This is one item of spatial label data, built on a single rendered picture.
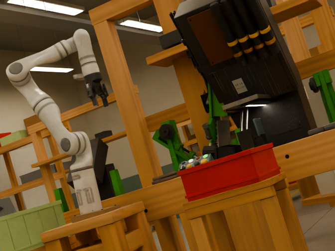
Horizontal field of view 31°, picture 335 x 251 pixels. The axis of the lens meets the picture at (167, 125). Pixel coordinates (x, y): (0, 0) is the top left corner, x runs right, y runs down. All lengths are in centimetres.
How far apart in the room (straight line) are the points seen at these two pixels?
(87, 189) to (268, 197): 73
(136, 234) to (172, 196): 26
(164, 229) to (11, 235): 102
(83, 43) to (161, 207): 79
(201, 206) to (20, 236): 82
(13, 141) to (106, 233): 630
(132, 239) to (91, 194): 24
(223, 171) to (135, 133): 121
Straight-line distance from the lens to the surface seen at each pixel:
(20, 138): 845
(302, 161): 244
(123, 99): 336
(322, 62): 312
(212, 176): 223
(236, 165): 218
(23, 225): 265
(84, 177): 245
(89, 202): 245
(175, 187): 261
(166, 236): 334
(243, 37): 254
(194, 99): 319
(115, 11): 342
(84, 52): 269
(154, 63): 318
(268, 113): 286
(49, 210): 275
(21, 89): 270
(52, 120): 251
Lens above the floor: 90
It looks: 5 degrees up
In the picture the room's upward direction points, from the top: 17 degrees counter-clockwise
